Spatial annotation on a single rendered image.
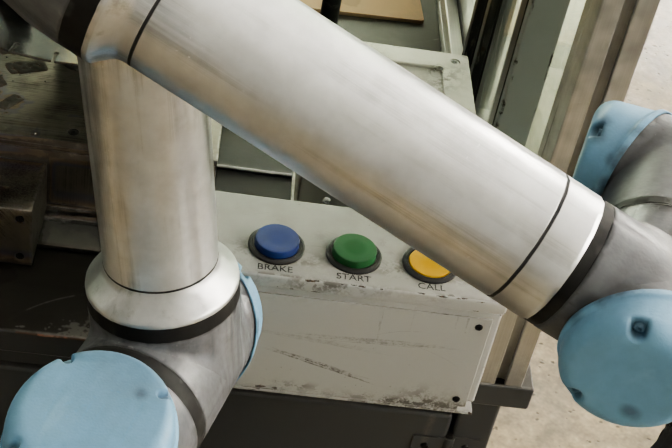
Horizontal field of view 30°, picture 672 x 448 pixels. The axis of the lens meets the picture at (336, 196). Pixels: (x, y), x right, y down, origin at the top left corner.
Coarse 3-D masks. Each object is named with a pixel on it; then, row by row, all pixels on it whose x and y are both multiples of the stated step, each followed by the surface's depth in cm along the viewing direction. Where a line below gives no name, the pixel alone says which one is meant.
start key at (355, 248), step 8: (336, 240) 113; (344, 240) 113; (352, 240) 113; (360, 240) 113; (368, 240) 113; (336, 248) 112; (344, 248) 112; (352, 248) 112; (360, 248) 112; (368, 248) 112; (376, 248) 113; (336, 256) 112; (344, 256) 111; (352, 256) 111; (360, 256) 111; (368, 256) 112; (344, 264) 111; (352, 264) 111; (360, 264) 111; (368, 264) 112
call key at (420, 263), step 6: (414, 252) 114; (414, 258) 113; (420, 258) 113; (426, 258) 114; (414, 264) 113; (420, 264) 113; (426, 264) 113; (432, 264) 113; (438, 264) 113; (414, 270) 112; (420, 270) 112; (426, 270) 112; (432, 270) 112; (438, 270) 113; (444, 270) 113; (426, 276) 112; (432, 276) 112; (438, 276) 112; (444, 276) 112
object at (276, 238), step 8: (272, 224) 113; (280, 224) 113; (264, 232) 112; (272, 232) 112; (280, 232) 112; (288, 232) 112; (256, 240) 111; (264, 240) 111; (272, 240) 111; (280, 240) 111; (288, 240) 112; (296, 240) 112; (256, 248) 111; (264, 248) 110; (272, 248) 110; (280, 248) 111; (288, 248) 111; (296, 248) 111; (272, 256) 110; (280, 256) 110; (288, 256) 111
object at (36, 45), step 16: (0, 0) 127; (0, 16) 125; (16, 16) 125; (0, 32) 123; (16, 32) 123; (32, 32) 124; (0, 48) 121; (16, 48) 121; (32, 48) 121; (48, 48) 122; (64, 48) 122
